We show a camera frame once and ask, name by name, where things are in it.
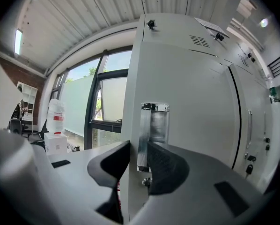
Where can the white shelf unit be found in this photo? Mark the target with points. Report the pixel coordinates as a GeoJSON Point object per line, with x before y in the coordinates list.
{"type": "Point", "coordinates": [28, 95]}

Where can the white block counter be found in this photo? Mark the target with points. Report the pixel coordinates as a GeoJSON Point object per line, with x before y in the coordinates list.
{"type": "Point", "coordinates": [279, 121]}

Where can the white paper sheet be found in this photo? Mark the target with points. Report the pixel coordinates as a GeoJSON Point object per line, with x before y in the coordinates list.
{"type": "Point", "coordinates": [210, 26]}

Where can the grey metal locker cabinet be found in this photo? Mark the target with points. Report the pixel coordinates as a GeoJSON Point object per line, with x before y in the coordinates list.
{"type": "Point", "coordinates": [189, 90]}

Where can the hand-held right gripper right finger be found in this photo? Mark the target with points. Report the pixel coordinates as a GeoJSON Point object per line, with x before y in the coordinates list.
{"type": "Point", "coordinates": [201, 191]}

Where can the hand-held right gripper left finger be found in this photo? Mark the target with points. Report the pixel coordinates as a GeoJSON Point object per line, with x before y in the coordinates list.
{"type": "Point", "coordinates": [83, 172]}

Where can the black office chair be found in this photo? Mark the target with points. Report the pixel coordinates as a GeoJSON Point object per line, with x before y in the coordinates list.
{"type": "Point", "coordinates": [38, 135]}

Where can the clear bottle green label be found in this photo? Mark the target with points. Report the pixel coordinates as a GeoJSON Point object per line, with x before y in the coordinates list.
{"type": "Point", "coordinates": [274, 94]}

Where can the black metal railing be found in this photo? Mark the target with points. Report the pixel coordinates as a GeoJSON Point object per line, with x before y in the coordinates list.
{"type": "Point", "coordinates": [278, 58]}

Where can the large water jug red label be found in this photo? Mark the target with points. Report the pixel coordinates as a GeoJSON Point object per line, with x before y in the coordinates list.
{"type": "Point", "coordinates": [56, 111]}

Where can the black framed window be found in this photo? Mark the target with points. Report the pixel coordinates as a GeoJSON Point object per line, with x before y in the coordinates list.
{"type": "Point", "coordinates": [113, 97]}

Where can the ceiling strip light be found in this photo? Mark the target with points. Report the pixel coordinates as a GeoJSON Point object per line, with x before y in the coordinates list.
{"type": "Point", "coordinates": [18, 41]}

